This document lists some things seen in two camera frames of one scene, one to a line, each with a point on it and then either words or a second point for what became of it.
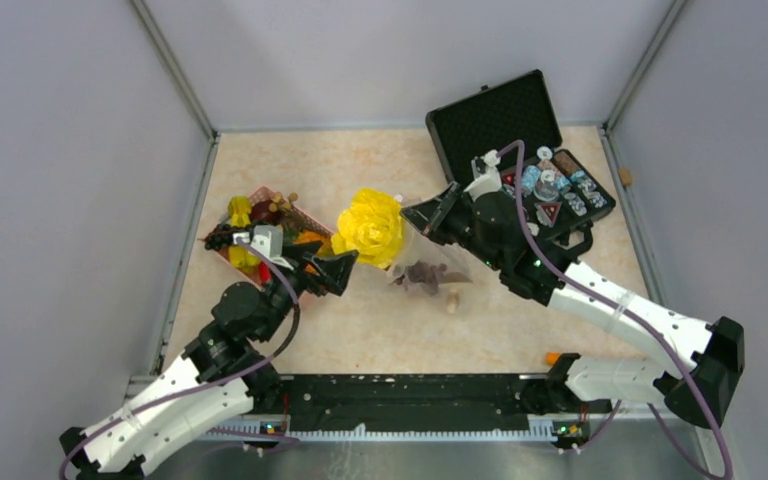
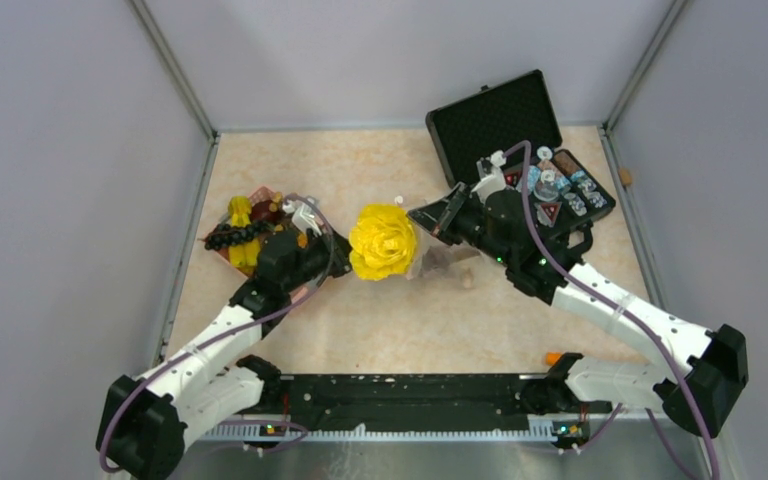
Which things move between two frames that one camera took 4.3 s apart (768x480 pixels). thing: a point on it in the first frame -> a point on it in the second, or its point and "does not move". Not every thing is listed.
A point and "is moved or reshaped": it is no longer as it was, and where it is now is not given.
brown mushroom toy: [452, 300] -> [468, 277]
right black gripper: [432, 216] does not move
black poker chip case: [514, 123] does not move
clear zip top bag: [428, 266] is moved or reshaped
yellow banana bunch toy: [240, 210] does not move
